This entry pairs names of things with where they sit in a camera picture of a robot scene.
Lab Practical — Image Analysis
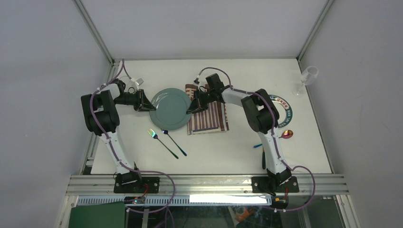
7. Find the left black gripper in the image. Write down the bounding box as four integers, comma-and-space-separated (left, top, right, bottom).
113, 88, 156, 112

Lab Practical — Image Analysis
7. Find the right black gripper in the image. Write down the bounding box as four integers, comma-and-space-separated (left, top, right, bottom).
186, 89, 215, 115

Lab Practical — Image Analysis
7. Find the large teal plate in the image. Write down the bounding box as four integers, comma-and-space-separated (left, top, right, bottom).
149, 88, 191, 131

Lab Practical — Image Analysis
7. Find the iridescent fork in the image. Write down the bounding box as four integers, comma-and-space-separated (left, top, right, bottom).
162, 129, 187, 156
148, 129, 179, 159

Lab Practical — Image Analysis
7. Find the gold knife dark handle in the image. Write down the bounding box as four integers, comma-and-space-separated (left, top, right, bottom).
262, 149, 266, 170

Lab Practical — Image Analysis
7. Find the white green-rimmed small plate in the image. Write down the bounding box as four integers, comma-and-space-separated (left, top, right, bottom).
269, 95, 293, 128

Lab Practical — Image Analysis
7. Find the iridescent spoon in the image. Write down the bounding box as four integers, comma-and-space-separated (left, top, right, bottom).
253, 129, 294, 149

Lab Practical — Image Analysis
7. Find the clear wine glass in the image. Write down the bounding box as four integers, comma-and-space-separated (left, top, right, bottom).
292, 66, 319, 97

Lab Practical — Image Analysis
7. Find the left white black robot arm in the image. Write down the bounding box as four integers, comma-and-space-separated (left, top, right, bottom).
81, 79, 156, 193

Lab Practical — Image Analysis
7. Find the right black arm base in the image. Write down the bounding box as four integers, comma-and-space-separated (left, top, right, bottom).
251, 176, 299, 194

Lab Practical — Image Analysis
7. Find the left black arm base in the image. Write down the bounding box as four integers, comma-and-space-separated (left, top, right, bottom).
114, 172, 160, 194

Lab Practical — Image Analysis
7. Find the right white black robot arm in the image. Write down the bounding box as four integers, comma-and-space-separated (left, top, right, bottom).
186, 74, 291, 192

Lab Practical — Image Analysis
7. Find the brown striped placemat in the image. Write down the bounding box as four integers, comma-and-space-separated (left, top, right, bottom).
187, 102, 230, 135

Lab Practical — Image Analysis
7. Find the green board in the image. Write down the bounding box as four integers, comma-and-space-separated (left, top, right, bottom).
68, 201, 125, 228

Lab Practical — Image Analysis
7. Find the orange object below table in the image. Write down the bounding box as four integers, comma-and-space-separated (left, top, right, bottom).
235, 207, 255, 222

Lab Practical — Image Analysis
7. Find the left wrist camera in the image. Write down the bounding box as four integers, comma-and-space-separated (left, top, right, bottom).
130, 78, 144, 88

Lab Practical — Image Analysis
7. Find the white slotted cable duct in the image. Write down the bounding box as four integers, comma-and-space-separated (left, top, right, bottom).
77, 194, 271, 206

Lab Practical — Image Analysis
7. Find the aluminium front rail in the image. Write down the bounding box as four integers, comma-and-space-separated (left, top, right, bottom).
66, 174, 350, 196

